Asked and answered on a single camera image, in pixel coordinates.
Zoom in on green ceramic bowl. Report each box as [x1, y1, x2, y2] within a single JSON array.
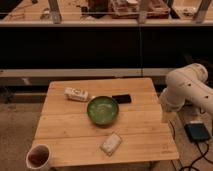
[[87, 96, 119, 125]]

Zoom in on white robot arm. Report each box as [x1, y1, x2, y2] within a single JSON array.
[[159, 63, 213, 119]]

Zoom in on black smartphone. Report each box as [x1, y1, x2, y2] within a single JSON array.
[[113, 94, 131, 104]]

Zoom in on white wrapped packet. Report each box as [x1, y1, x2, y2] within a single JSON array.
[[100, 133, 122, 156]]

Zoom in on wooden table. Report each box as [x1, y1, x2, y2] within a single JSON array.
[[33, 78, 179, 167]]

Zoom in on black power adapter box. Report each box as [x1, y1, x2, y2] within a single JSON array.
[[184, 123, 210, 143]]

